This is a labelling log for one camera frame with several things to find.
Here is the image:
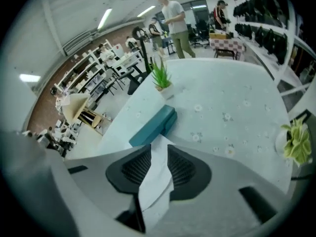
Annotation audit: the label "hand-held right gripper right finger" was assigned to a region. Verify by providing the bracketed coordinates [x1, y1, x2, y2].
[158, 144, 296, 237]

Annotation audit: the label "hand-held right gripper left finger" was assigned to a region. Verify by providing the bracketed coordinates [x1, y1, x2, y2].
[64, 144, 152, 234]

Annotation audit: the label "white paper sheet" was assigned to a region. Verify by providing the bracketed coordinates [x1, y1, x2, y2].
[138, 136, 175, 232]

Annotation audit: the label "dark green rectangular block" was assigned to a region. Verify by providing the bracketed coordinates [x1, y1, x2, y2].
[128, 104, 179, 148]

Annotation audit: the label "floral white tablecloth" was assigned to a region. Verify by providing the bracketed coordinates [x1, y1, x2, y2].
[97, 57, 292, 195]

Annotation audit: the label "round wooden table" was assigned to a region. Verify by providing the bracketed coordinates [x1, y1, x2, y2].
[63, 92, 106, 129]

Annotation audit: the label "black office chair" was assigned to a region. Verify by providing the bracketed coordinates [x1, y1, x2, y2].
[127, 26, 155, 96]

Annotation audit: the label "spiky green potted plant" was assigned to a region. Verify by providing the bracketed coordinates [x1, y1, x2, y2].
[149, 55, 175, 100]

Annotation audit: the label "white storage shelf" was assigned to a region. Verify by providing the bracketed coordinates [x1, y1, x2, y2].
[54, 39, 117, 104]

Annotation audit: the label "variegated leafy potted plant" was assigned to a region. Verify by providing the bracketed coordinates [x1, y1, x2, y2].
[275, 117, 313, 167]

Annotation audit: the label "checkered cloth table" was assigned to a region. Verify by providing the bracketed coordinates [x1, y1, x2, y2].
[209, 37, 246, 62]

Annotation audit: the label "long ceiling light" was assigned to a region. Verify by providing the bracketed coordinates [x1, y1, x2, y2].
[97, 8, 113, 31]
[19, 74, 41, 83]
[136, 5, 157, 18]

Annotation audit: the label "white shelf of black items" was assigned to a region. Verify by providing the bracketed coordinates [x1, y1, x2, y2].
[229, 0, 290, 65]

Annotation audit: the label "white wall rack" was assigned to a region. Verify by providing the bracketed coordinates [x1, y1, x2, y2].
[228, 0, 316, 123]

